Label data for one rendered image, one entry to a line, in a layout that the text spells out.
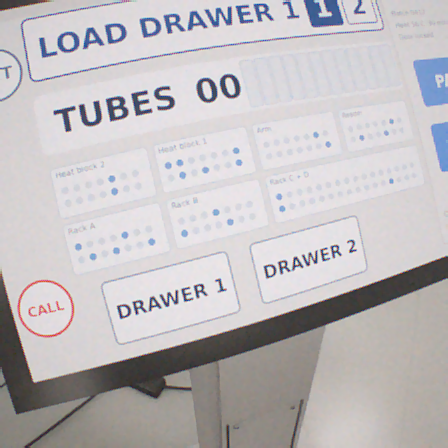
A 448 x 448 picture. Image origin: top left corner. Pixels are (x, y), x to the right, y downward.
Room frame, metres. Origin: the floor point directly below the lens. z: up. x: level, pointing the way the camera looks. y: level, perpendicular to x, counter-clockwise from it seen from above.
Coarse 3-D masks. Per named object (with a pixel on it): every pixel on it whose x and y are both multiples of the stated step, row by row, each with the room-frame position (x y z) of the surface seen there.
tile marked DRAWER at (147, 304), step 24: (168, 264) 0.26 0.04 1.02; (192, 264) 0.26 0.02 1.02; (216, 264) 0.26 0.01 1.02; (120, 288) 0.24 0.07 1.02; (144, 288) 0.24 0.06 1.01; (168, 288) 0.25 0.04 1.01; (192, 288) 0.25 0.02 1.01; (216, 288) 0.25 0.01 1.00; (120, 312) 0.23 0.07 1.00; (144, 312) 0.23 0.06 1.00; (168, 312) 0.23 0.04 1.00; (192, 312) 0.24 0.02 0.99; (216, 312) 0.24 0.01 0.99; (240, 312) 0.24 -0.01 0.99; (120, 336) 0.22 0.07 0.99; (144, 336) 0.22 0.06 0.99
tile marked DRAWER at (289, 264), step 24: (264, 240) 0.28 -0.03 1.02; (288, 240) 0.28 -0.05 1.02; (312, 240) 0.29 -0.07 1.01; (336, 240) 0.29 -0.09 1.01; (360, 240) 0.29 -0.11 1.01; (264, 264) 0.27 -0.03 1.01; (288, 264) 0.27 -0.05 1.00; (312, 264) 0.28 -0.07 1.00; (336, 264) 0.28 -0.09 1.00; (360, 264) 0.28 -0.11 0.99; (264, 288) 0.26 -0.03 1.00; (288, 288) 0.26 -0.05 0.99; (312, 288) 0.26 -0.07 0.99
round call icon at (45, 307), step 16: (64, 272) 0.24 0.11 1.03; (16, 288) 0.23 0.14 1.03; (32, 288) 0.23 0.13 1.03; (48, 288) 0.23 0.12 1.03; (64, 288) 0.23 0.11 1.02; (16, 304) 0.22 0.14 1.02; (32, 304) 0.22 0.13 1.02; (48, 304) 0.22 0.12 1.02; (64, 304) 0.23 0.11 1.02; (32, 320) 0.21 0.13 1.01; (48, 320) 0.22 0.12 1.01; (64, 320) 0.22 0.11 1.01; (80, 320) 0.22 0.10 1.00; (32, 336) 0.21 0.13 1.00; (48, 336) 0.21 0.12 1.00; (64, 336) 0.21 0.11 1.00
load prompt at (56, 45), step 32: (128, 0) 0.38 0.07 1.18; (160, 0) 0.39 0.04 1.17; (192, 0) 0.39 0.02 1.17; (224, 0) 0.40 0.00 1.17; (256, 0) 0.41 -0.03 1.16; (288, 0) 0.42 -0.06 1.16; (320, 0) 0.42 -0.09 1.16; (352, 0) 0.43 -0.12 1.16; (32, 32) 0.35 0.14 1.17; (64, 32) 0.36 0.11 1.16; (96, 32) 0.36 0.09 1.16; (128, 32) 0.37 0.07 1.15; (160, 32) 0.37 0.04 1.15; (192, 32) 0.38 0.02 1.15; (224, 32) 0.38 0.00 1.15; (256, 32) 0.39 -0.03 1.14; (288, 32) 0.40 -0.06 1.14; (320, 32) 0.40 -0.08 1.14; (352, 32) 0.41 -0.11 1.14; (32, 64) 0.33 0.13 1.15; (64, 64) 0.34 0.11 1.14; (96, 64) 0.34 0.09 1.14
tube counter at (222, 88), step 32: (224, 64) 0.36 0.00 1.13; (256, 64) 0.37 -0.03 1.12; (288, 64) 0.38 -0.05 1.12; (320, 64) 0.38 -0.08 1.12; (352, 64) 0.39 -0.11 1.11; (384, 64) 0.40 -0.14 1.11; (224, 96) 0.35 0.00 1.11; (256, 96) 0.35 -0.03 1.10; (288, 96) 0.36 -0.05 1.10; (320, 96) 0.37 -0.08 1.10
